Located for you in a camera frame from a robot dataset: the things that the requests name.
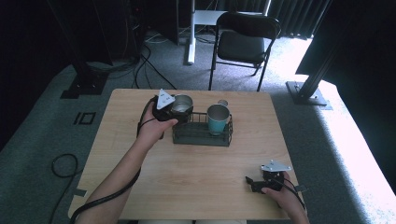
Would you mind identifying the bundle of floor cables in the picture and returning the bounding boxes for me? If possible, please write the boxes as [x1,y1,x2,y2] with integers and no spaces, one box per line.
[87,31,177,91]

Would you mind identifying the person's left hand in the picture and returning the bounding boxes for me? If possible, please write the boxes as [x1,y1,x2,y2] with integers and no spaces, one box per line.
[135,102,179,147]

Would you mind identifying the black stand, flat base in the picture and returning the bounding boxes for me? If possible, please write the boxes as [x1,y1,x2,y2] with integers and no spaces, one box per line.
[46,0,109,100]

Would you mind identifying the left hand-held gripper cable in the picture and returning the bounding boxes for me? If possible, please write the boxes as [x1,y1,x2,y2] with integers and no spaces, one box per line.
[68,95,165,224]

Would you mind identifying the brown metal cup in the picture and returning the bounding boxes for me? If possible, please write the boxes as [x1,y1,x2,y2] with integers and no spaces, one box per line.
[170,93,194,124]

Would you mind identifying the person's right hand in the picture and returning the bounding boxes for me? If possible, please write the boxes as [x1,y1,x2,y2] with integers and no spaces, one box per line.
[261,172,303,212]

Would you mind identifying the teal metal cup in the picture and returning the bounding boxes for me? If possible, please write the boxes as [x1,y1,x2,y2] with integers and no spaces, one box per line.
[205,104,232,136]

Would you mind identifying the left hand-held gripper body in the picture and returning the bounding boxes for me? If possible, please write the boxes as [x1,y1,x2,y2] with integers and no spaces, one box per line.
[151,88,181,123]

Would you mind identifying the black folding chair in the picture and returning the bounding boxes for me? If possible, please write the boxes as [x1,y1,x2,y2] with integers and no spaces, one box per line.
[207,11,282,92]

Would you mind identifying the black metal stand, bolted base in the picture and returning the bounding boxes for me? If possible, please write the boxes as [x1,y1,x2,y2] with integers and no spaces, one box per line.
[285,18,353,107]

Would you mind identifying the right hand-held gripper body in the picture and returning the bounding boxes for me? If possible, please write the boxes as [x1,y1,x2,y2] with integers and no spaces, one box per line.
[259,159,293,193]

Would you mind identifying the right hand-held gripper cable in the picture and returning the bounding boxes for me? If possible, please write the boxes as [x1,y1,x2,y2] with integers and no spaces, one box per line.
[274,176,306,210]

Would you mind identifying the black looped floor cable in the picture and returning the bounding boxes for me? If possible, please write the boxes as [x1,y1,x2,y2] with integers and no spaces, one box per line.
[48,153,84,224]

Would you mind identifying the hand-held gripper cable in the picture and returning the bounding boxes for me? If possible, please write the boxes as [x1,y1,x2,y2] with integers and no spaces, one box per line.
[274,176,306,210]
[68,95,165,224]

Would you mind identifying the black wire basket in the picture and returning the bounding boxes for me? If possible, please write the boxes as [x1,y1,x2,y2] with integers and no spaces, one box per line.
[171,111,234,147]

